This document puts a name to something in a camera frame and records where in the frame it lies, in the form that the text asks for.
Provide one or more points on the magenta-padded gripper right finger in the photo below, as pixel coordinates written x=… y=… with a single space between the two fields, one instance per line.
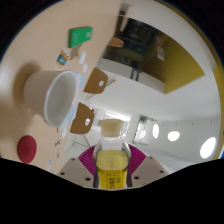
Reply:
x=150 y=168

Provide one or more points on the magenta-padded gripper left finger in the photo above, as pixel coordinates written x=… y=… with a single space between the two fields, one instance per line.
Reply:
x=75 y=168

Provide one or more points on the yellow drink bottle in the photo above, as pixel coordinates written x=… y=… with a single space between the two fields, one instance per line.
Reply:
x=111 y=166

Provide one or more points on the green potted plant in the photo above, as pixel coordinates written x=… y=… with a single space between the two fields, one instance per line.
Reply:
x=141 y=124

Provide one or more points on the wooden chair with round hole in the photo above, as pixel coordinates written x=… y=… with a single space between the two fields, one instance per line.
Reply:
x=81 y=118
x=95 y=80

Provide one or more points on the red round coaster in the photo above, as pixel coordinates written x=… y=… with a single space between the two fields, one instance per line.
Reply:
x=27 y=149

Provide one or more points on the round ceiling lights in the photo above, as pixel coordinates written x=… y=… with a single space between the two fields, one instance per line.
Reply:
x=207 y=147

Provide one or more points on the white mug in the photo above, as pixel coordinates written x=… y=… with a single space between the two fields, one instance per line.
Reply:
x=36 y=93

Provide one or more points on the hanging white sign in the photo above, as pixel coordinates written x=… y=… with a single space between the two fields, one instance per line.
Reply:
x=160 y=48

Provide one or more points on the small wooden chair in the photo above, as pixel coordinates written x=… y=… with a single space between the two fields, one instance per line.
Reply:
x=116 y=42

